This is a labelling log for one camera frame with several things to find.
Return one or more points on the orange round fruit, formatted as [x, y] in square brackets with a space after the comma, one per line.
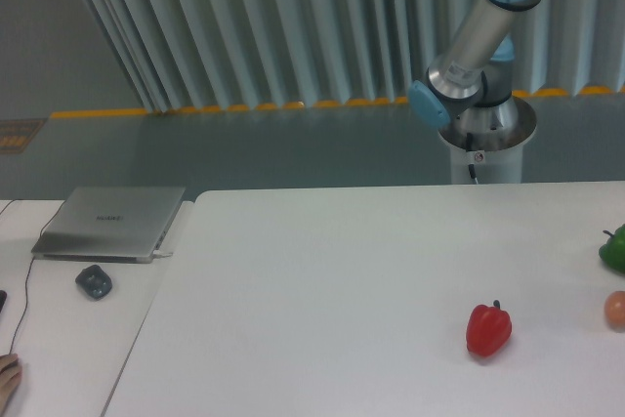
[614, 310]

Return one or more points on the red bell pepper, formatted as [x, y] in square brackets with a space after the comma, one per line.
[489, 329]

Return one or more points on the green bell pepper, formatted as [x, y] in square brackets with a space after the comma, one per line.
[612, 252]

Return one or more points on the silver closed laptop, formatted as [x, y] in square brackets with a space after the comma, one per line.
[111, 224]

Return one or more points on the pleated grey curtain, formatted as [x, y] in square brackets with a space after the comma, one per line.
[228, 53]

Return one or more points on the dark grey small device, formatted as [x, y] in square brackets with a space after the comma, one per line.
[94, 282]

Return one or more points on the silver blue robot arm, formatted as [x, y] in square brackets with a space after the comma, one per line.
[466, 92]

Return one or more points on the person's hand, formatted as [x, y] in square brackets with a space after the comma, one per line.
[10, 377]

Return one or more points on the black object at edge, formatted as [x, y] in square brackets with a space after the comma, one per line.
[3, 299]

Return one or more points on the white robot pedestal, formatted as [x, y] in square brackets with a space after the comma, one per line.
[487, 167]

